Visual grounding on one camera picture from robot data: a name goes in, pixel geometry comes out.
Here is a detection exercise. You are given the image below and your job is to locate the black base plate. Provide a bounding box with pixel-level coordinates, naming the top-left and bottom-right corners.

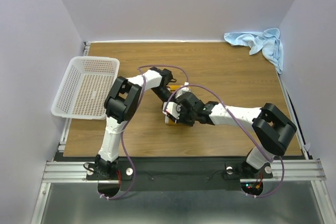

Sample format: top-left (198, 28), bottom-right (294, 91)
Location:
top-left (83, 157), bottom-right (272, 191)

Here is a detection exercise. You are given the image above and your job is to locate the light blue towel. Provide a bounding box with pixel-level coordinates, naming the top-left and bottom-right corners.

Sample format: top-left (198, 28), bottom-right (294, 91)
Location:
top-left (224, 28), bottom-right (284, 74)

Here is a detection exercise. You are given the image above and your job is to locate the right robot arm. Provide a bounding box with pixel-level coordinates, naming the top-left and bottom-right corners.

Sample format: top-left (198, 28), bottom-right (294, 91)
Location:
top-left (174, 92), bottom-right (297, 177)

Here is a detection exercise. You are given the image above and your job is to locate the aluminium frame rail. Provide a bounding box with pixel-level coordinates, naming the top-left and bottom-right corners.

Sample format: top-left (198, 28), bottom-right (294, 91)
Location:
top-left (42, 159), bottom-right (327, 183)

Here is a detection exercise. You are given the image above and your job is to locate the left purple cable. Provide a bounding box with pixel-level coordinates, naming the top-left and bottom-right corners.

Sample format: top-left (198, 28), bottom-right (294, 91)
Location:
top-left (99, 65), bottom-right (190, 200)

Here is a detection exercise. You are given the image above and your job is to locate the white plastic basket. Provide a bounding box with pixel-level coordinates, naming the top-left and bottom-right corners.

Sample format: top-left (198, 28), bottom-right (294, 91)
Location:
top-left (51, 56), bottom-right (120, 120)

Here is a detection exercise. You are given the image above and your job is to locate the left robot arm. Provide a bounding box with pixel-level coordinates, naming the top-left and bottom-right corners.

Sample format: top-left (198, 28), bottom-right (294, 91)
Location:
top-left (94, 67), bottom-right (174, 179)

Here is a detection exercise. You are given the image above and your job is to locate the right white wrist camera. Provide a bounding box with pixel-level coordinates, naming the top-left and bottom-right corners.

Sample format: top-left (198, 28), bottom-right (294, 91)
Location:
top-left (162, 102), bottom-right (181, 125)

